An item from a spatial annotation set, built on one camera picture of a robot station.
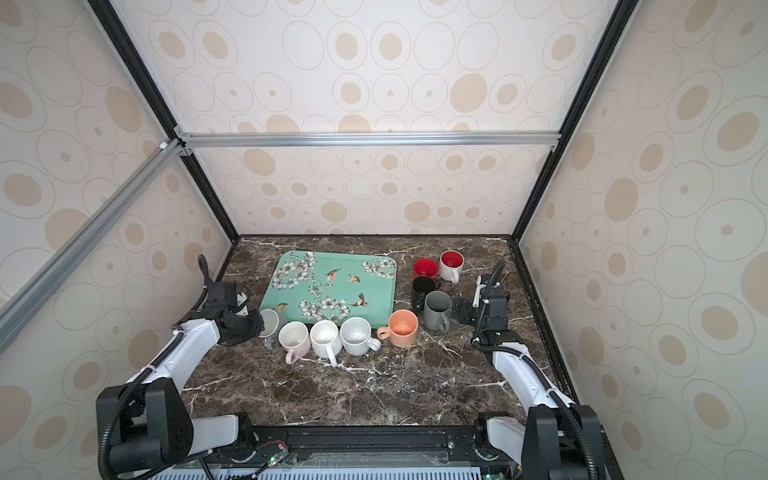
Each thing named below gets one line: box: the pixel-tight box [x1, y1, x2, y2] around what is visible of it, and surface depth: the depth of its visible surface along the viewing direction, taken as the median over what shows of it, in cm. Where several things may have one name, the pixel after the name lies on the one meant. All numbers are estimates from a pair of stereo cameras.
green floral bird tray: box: [260, 251, 397, 328], surface depth 107 cm
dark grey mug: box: [424, 290, 452, 334], surface depth 91 cm
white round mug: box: [310, 319, 342, 367], surface depth 86 cm
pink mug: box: [278, 321, 311, 365], surface depth 85 cm
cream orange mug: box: [377, 309, 419, 347], surface depth 89 cm
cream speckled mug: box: [340, 316, 381, 356], surface depth 88 cm
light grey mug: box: [258, 308, 284, 351], surface depth 85 cm
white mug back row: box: [439, 249, 465, 284], surface depth 105 cm
